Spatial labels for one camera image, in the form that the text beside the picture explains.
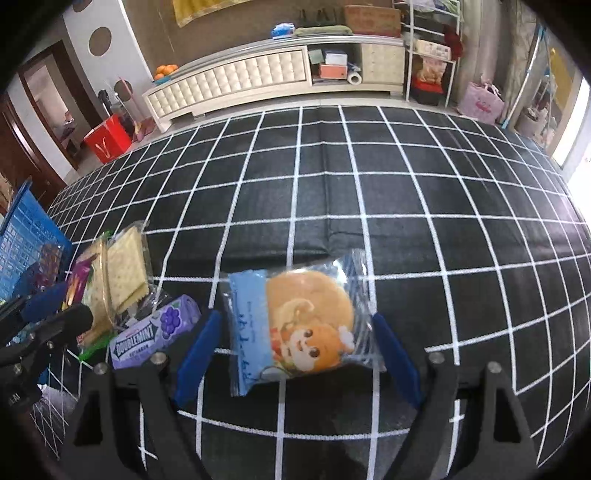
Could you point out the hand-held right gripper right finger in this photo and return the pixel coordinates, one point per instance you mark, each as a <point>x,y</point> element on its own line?
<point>397,364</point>

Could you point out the pink gift bag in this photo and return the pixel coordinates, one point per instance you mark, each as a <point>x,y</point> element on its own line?
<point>480,104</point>

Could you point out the white metal storage rack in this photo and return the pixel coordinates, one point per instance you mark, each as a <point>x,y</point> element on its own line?
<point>408,55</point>

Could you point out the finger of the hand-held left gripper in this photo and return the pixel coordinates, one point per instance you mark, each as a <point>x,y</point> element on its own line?
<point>69,321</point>
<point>30,277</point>

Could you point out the folded green cloth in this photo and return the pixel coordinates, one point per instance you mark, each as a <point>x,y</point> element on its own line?
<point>323,31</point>

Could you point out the arched standing mirror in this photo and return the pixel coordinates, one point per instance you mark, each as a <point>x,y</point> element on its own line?
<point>561,101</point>

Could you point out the brown round wall decor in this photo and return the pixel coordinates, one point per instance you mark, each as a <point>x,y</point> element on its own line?
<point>100,40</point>

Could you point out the purple gum box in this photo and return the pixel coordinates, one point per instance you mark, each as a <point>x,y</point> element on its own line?
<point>152,330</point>

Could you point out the black white checked tablecloth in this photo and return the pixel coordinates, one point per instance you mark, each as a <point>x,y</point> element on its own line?
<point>369,207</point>

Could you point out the red black box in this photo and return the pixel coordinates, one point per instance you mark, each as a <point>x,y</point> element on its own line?
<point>427,91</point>

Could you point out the yellow fringed cloth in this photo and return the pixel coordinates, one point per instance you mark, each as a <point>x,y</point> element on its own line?
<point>203,10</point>

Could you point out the cream padded TV cabinet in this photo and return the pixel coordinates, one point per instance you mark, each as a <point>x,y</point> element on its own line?
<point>231,78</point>

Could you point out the purple yellow snack packet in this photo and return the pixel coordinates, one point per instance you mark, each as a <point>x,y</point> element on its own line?
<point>77,280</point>

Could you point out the brown cardboard box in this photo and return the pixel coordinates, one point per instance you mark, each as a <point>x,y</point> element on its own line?
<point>371,21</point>

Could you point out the black router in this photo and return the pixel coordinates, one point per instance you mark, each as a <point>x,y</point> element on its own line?
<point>318,19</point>

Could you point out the red paper bag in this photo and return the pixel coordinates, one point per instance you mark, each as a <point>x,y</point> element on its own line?
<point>108,138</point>

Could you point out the large green-edged cracker packet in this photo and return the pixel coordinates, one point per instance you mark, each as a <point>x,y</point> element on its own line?
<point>97,295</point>

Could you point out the pile of oranges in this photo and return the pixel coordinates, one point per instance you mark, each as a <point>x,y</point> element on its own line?
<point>165,70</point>

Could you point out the white paper roll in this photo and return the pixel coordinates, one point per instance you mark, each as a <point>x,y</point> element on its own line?
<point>354,78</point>

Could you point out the blue white tissue box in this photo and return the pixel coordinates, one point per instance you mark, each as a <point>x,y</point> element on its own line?
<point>282,30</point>

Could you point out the patterned curtain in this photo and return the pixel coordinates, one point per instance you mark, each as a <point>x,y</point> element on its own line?
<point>521,55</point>

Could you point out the brown wooden door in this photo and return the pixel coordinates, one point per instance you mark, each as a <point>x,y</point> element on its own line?
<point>32,138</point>

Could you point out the small clear cracker packet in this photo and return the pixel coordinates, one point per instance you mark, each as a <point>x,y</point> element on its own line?
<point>125,272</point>

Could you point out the blue round cake packet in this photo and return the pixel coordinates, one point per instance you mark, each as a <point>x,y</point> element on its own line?
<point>300,318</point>

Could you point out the silver standing air conditioner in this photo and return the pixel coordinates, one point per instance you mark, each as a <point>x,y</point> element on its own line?
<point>482,41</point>

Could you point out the blue plastic basket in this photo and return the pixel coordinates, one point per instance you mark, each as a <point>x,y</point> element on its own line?
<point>23,240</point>

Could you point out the orange flat box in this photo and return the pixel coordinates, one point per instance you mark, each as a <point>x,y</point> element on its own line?
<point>333,71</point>

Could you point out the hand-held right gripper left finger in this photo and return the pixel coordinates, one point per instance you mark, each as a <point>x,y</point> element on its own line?
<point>198,360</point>

